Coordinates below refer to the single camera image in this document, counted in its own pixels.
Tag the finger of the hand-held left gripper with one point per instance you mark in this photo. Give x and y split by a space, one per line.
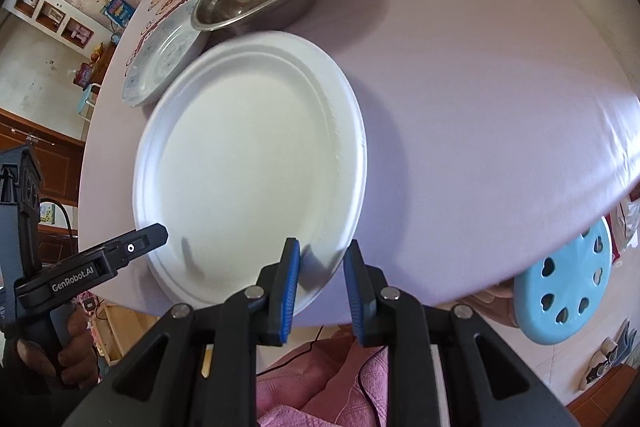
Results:
142 244

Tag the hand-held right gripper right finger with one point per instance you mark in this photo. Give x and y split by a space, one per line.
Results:
352 292

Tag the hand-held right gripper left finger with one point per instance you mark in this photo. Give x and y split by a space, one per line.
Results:
292 287

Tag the white foam plate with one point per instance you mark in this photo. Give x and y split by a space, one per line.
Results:
250 157

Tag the blue floral plate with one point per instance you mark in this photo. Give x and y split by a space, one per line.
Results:
160 57

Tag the person's left hand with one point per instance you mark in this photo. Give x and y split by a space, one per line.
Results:
80 347

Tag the wooden door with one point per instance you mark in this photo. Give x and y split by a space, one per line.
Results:
55 162

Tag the pink quilted clothing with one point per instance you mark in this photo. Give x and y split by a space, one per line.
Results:
320 387

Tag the small blue stool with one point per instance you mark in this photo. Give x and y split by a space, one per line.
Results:
89 99

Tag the pink box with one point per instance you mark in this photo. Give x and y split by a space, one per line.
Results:
83 74

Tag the wooden side cabinet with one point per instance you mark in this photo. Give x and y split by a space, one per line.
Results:
102 62

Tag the blue plastic stool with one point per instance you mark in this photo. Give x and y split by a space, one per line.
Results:
565 292

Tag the printed pink tablecloth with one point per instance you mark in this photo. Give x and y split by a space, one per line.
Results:
475 107

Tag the blue toy box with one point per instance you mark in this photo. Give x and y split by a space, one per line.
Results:
117 9

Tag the pair of shoes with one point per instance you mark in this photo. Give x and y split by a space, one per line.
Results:
605 357

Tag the clear plastic bag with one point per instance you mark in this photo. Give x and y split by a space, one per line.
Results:
630 227

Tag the white wall niche shelves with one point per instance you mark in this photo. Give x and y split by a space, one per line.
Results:
50 17

